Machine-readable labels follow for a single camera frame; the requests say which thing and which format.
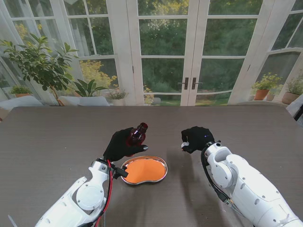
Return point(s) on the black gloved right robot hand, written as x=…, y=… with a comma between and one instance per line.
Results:
x=198, y=139

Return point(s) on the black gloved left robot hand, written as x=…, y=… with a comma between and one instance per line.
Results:
x=116, y=146

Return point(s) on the white ribbed bottle cap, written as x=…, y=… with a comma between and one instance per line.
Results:
x=184, y=144

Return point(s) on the red translucent sample bottle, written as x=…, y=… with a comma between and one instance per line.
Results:
x=136, y=138

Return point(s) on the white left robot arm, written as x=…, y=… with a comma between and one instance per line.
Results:
x=87, y=194

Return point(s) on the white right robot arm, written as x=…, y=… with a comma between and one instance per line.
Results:
x=241, y=179

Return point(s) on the orange tray liner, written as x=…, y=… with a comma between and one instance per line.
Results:
x=146, y=170

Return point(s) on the kidney-shaped steel tray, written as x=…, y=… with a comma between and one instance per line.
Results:
x=165, y=173

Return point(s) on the small flowering plant white pot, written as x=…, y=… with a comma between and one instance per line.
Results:
x=117, y=95

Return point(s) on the white rectangular planter box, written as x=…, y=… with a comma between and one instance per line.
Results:
x=82, y=101

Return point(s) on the broad-leaf green plant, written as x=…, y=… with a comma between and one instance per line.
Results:
x=88, y=88

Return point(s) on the yellow-green plant in terracotta pot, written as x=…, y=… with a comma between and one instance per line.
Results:
x=261, y=93

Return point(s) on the green plant in beige pot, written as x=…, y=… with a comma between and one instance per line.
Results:
x=290, y=97

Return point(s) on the white chair with black edge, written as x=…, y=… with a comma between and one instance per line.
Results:
x=297, y=111

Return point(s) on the pale grey armchair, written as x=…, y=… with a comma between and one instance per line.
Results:
x=21, y=102

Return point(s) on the small bush in orange pot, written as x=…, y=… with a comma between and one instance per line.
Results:
x=20, y=91

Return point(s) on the tall leafy potted tree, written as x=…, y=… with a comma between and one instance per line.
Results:
x=40, y=63

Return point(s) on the white zip tie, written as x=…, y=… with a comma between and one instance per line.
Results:
x=13, y=221

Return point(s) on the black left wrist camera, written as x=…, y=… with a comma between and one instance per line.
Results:
x=120, y=172

